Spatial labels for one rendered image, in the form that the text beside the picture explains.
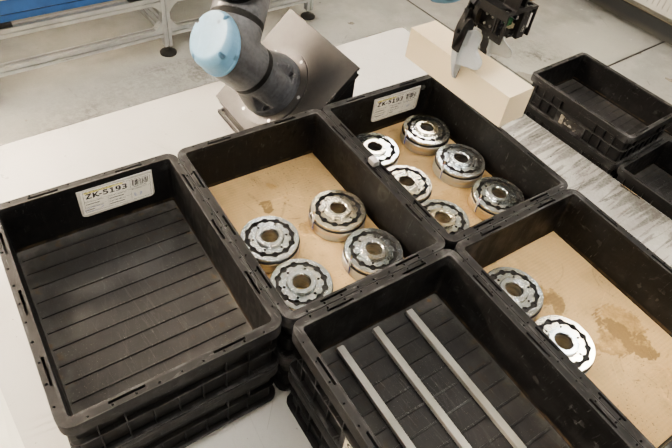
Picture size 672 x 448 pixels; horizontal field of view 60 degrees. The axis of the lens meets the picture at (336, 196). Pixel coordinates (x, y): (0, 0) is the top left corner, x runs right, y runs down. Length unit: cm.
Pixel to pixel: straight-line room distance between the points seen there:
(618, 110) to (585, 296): 127
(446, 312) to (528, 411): 19
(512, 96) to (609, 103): 135
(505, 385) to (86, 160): 99
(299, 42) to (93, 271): 70
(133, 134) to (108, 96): 135
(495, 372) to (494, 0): 57
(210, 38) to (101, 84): 170
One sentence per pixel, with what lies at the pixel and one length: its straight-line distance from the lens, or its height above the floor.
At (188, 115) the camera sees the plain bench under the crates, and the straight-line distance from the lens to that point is 151.
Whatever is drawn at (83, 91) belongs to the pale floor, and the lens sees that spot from 286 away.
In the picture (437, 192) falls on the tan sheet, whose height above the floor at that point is 83.
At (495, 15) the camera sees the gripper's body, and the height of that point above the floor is 121.
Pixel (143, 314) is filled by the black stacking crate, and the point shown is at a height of 83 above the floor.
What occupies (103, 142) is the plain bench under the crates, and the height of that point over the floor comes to 70.
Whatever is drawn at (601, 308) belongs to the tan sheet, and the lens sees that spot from 112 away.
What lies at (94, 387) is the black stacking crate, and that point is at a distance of 92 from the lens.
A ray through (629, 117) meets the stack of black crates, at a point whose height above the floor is 49.
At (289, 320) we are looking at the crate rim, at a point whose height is 93.
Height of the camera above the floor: 163
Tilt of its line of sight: 45 degrees down
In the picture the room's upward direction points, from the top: 9 degrees clockwise
